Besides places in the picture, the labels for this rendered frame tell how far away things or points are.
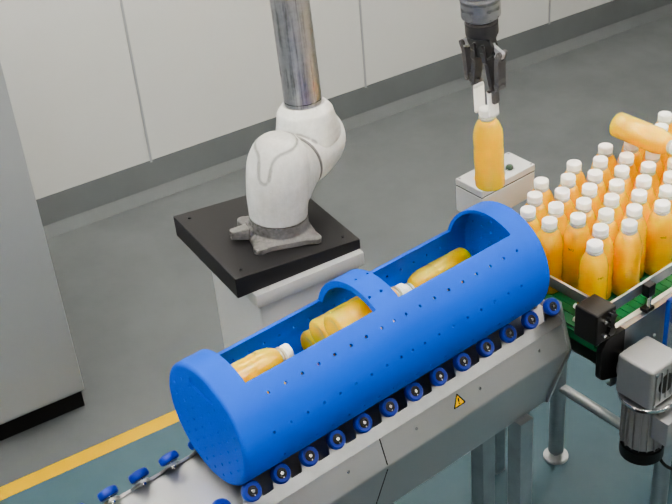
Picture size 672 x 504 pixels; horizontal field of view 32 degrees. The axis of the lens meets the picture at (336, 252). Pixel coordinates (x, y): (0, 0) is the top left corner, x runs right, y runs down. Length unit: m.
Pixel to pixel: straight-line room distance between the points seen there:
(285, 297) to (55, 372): 1.33
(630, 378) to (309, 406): 0.90
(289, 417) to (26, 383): 1.87
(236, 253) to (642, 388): 1.06
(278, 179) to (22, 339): 1.39
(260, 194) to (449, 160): 2.58
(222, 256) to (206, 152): 2.52
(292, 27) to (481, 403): 1.04
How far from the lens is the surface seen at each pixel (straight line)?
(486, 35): 2.67
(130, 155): 5.37
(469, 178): 3.18
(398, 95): 5.96
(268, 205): 2.98
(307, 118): 3.08
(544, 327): 2.93
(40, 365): 4.12
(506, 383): 2.88
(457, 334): 2.64
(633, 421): 3.05
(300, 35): 3.03
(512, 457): 3.20
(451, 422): 2.79
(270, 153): 2.95
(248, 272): 2.95
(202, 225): 3.16
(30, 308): 3.99
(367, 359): 2.48
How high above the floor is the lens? 2.72
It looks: 34 degrees down
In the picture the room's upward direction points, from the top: 5 degrees counter-clockwise
